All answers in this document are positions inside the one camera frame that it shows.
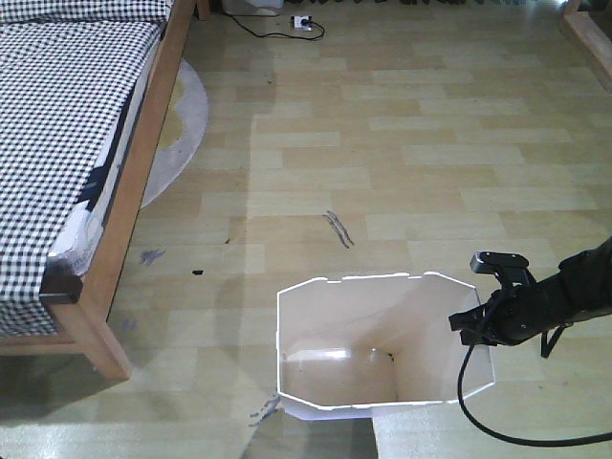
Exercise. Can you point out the round grey rug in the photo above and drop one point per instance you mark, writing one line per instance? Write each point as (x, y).
(183, 130)

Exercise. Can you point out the black white checkered bedding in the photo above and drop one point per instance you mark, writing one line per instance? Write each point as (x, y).
(67, 69)

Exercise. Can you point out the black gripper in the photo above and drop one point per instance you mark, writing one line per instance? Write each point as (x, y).
(518, 311)

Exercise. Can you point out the silver floor outlet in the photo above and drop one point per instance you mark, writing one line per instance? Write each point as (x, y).
(301, 22)

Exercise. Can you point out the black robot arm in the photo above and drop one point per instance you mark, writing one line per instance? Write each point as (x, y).
(581, 289)

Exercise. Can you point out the white plastic trash bin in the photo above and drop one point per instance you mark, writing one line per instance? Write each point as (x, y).
(366, 346)

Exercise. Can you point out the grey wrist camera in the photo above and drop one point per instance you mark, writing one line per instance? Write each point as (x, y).
(490, 262)

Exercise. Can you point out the wooden bed frame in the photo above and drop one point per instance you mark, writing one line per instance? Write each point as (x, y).
(80, 306)

